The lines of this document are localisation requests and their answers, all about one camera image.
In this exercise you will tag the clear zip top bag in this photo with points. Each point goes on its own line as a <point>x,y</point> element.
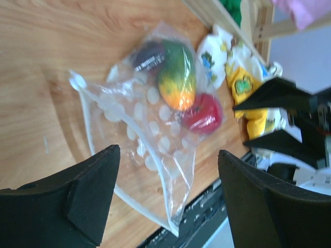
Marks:
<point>156,169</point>

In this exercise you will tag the small dark purple fake fruit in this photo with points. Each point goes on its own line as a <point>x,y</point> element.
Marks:
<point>149,57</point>

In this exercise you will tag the green cloth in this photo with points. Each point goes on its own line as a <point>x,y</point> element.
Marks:
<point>233,8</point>

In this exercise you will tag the red fake fruit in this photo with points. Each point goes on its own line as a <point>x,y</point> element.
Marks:
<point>205,116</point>

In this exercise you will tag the wooden clothes rack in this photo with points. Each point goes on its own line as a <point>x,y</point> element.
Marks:
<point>257,28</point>

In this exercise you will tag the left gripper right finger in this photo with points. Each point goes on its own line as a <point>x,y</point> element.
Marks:
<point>265,211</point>

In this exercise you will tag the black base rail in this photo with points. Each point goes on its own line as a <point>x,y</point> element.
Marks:
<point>201,218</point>

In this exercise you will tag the pink shirt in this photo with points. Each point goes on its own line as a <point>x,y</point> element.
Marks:
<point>304,12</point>

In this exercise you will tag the green fake fruit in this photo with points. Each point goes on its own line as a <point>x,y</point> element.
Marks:
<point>177,78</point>

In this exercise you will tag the dinosaur print cloth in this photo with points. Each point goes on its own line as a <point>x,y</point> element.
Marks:
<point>227,59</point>

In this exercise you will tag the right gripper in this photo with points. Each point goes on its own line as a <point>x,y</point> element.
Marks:
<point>310,113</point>

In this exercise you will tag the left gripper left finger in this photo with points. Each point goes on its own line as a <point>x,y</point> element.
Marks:
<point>67,209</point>

